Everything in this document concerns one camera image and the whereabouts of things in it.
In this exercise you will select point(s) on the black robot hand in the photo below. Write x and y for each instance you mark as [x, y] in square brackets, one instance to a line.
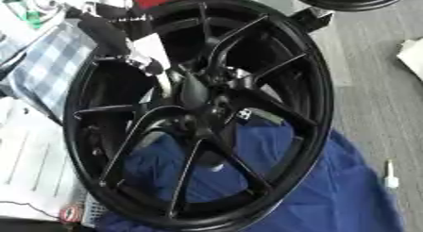
[104, 34]

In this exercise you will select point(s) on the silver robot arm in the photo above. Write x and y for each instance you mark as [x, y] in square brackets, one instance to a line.
[110, 0]

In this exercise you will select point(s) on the black spoked wheel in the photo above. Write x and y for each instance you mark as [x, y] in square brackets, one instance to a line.
[308, 85]

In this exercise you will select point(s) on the white slotted panel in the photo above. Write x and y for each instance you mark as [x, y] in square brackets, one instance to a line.
[33, 166]

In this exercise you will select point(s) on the pale mesh basket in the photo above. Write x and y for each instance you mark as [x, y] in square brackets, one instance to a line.
[93, 212]

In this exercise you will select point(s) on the red and white round tag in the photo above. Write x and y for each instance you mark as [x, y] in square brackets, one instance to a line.
[69, 213]

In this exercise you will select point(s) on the black stand block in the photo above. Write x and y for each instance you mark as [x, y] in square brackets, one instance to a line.
[314, 17]

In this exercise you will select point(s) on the white flat object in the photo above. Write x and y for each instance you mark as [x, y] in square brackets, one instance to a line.
[412, 56]

